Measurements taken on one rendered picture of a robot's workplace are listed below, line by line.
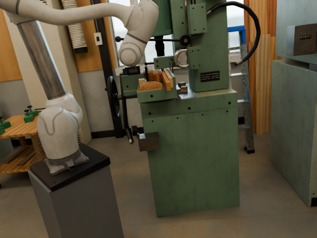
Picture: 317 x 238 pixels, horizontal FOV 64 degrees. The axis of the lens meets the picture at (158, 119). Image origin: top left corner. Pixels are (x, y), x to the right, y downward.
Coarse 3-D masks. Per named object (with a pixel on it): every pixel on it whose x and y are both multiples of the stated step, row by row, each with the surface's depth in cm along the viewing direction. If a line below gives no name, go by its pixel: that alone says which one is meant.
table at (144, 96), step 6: (144, 78) 172; (138, 84) 154; (162, 84) 145; (132, 90) 154; (150, 90) 133; (156, 90) 133; (162, 90) 133; (174, 90) 133; (138, 96) 133; (144, 96) 133; (150, 96) 133; (156, 96) 134; (162, 96) 134; (168, 96) 134; (174, 96) 134; (138, 102) 134
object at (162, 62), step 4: (164, 56) 162; (168, 56) 158; (172, 56) 157; (156, 60) 157; (160, 60) 158; (164, 60) 158; (168, 60) 158; (156, 64) 158; (160, 64) 159; (164, 64) 159; (168, 64) 159; (156, 68) 159; (160, 68) 159
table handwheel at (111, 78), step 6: (108, 78) 159; (108, 84) 155; (114, 84) 173; (108, 90) 153; (114, 90) 177; (108, 96) 153; (114, 96) 164; (120, 96) 166; (126, 96) 166; (132, 96) 166; (114, 102) 163; (114, 108) 156; (114, 114) 158
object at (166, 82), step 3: (159, 69) 182; (162, 75) 152; (165, 75) 149; (165, 78) 138; (165, 81) 131; (168, 81) 129; (165, 84) 134; (168, 84) 126; (168, 87) 126; (168, 90) 127
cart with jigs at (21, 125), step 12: (0, 120) 229; (12, 120) 256; (24, 120) 240; (36, 120) 245; (0, 132) 215; (12, 132) 218; (24, 132) 214; (36, 132) 212; (24, 144) 279; (36, 144) 216; (12, 156) 252; (24, 156) 249; (36, 156) 245; (0, 168) 234; (12, 168) 231; (24, 168) 228
